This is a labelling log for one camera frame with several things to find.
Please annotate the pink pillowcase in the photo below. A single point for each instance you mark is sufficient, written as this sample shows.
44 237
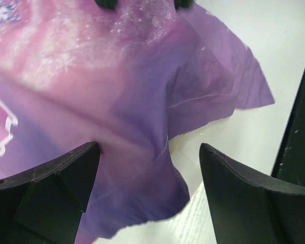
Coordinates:
131 79

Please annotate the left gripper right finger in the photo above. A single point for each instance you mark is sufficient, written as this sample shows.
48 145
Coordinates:
247 206

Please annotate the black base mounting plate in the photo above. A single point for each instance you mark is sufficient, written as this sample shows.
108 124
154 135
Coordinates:
290 162

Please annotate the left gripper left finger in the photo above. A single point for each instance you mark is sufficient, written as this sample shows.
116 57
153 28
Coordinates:
44 204

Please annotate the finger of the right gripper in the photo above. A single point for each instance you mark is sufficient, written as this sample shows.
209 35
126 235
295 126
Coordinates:
106 4
183 4

